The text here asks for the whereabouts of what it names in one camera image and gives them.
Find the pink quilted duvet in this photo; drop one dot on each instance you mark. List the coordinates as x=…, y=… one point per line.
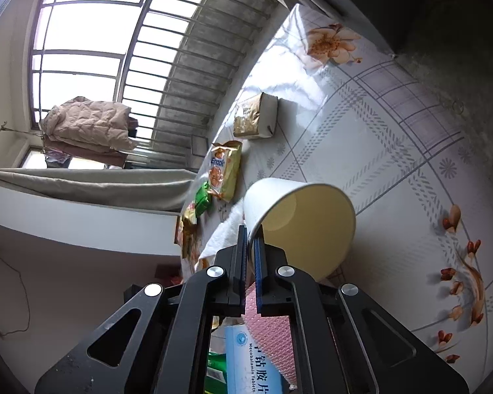
x=90, y=123

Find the floral bed sheet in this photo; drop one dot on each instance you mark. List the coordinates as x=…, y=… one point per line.
x=374, y=152

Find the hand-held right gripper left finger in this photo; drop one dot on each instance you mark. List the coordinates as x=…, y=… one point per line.
x=235, y=279

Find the orange gold snack packet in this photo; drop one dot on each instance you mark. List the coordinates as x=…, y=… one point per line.
x=187, y=230

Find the white paper cup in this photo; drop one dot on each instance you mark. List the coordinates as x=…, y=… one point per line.
x=271, y=199

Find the pink bubble wrap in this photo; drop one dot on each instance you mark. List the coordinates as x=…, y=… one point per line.
x=271, y=336

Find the dark cabinet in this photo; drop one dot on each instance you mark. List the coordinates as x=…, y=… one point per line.
x=353, y=0

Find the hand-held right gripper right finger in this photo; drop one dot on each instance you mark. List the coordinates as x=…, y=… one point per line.
x=259, y=279

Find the green white packet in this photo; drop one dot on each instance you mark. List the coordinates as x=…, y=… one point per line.
x=216, y=373

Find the blue white medicine box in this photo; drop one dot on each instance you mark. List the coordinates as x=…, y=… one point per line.
x=246, y=361

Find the barred window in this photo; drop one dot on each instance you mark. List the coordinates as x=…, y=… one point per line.
x=107, y=20

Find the white towel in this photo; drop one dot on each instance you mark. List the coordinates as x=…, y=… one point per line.
x=224, y=234

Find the small green packet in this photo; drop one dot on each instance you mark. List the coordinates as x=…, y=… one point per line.
x=202, y=200

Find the brown paper package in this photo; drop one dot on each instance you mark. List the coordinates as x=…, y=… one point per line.
x=252, y=115

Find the yellow snack packet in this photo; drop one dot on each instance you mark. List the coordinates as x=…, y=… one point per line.
x=224, y=168

